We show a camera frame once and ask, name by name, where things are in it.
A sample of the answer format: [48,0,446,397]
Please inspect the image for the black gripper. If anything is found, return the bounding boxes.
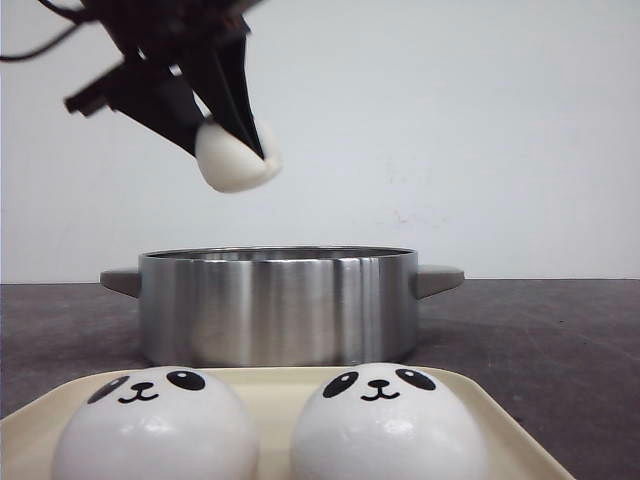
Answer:
[64,1,264,160]

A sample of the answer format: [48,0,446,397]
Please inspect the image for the white panda bun pink bow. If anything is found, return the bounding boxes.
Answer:
[195,120,282,193]

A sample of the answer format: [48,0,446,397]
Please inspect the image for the white panda bun red bow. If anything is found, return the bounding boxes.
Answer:
[51,366,259,479]
[290,363,489,479]

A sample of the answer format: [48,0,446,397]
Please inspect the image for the cream plastic tray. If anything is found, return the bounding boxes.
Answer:
[1,366,571,479]

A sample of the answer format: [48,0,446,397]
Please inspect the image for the black cable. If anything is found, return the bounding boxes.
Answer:
[0,0,101,64]

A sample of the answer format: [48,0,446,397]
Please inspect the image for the steel steamer pot grey handles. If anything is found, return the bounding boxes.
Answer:
[100,246,465,367]

